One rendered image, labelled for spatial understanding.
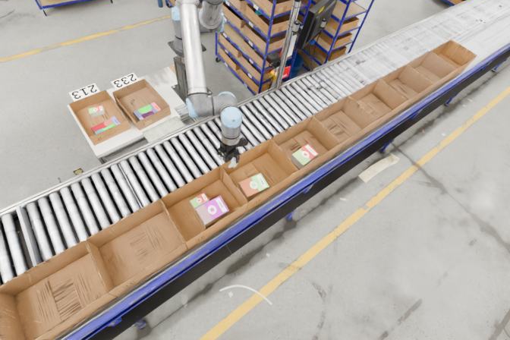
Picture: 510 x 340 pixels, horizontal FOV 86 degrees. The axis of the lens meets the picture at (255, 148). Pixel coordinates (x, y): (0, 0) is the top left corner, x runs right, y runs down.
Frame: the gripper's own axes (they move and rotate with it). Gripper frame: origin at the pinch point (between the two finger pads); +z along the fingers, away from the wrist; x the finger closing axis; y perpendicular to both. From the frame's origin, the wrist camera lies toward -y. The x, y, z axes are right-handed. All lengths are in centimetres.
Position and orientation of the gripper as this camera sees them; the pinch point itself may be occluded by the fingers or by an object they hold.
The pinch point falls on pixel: (231, 162)
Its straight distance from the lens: 150.1
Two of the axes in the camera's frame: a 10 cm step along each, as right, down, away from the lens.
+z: -1.1, 6.5, 7.5
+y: -7.0, 4.9, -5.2
